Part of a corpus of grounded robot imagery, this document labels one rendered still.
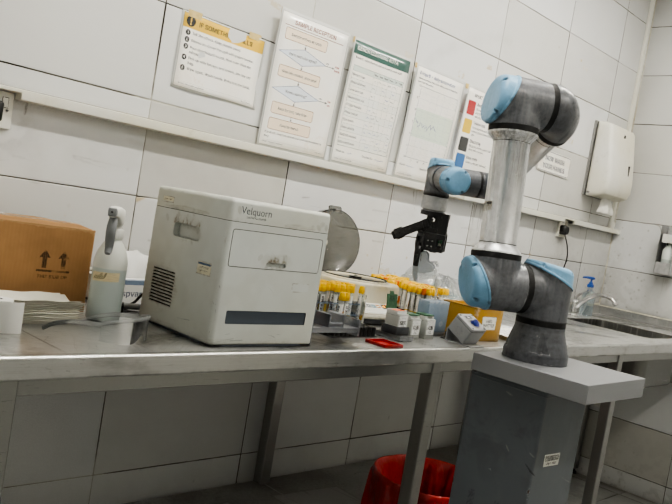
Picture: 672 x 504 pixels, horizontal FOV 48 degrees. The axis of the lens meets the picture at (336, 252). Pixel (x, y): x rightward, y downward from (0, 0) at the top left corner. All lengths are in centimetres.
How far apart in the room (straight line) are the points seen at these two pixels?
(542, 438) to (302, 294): 62
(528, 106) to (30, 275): 113
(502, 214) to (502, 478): 60
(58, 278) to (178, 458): 90
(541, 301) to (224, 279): 72
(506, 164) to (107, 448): 132
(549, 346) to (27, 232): 116
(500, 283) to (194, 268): 67
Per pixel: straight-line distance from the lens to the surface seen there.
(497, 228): 175
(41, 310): 156
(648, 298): 428
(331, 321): 182
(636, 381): 188
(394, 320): 201
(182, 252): 162
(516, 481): 181
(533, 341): 180
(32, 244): 168
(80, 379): 139
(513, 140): 177
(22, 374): 131
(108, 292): 163
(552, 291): 179
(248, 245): 154
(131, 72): 211
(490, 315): 231
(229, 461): 255
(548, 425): 179
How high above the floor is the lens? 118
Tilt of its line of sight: 3 degrees down
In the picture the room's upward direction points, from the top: 10 degrees clockwise
